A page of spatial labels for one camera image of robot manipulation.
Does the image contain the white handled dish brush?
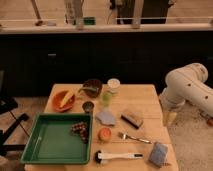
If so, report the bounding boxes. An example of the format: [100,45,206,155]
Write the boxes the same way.
[94,151,143,164]

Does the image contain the green spoon in bowl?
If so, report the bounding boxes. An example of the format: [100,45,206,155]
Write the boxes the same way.
[78,87,98,93]

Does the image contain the small dark metal cup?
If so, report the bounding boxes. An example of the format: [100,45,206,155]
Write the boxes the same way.
[82,101,94,113]

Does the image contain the dark brown bowl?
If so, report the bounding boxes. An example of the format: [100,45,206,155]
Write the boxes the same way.
[83,79,102,98]

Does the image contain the dark grape bunch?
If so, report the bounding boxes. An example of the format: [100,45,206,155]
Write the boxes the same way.
[71,122,88,143]

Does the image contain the green plastic tray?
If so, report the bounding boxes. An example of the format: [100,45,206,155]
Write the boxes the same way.
[21,114,93,165]

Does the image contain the blue sponge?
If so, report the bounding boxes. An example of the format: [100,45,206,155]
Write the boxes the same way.
[149,142,168,167]

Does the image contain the black chair base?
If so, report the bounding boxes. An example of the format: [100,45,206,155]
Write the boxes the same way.
[0,96,30,157]

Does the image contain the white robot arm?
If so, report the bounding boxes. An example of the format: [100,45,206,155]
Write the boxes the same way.
[159,63,213,126]

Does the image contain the orange round fruit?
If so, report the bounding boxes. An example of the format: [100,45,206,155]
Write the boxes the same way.
[98,128,111,142]

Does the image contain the light blue cloth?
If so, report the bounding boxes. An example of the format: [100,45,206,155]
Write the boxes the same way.
[96,110,116,126]

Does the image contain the white paper cup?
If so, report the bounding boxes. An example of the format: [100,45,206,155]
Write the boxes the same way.
[107,78,120,94]

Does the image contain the orange bowl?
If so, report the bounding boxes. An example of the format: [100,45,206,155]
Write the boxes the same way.
[52,90,75,112]

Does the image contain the silver fork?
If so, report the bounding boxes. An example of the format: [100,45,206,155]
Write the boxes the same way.
[118,132,152,144]

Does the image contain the yellow banana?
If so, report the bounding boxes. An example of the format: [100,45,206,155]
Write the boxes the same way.
[60,91,74,108]

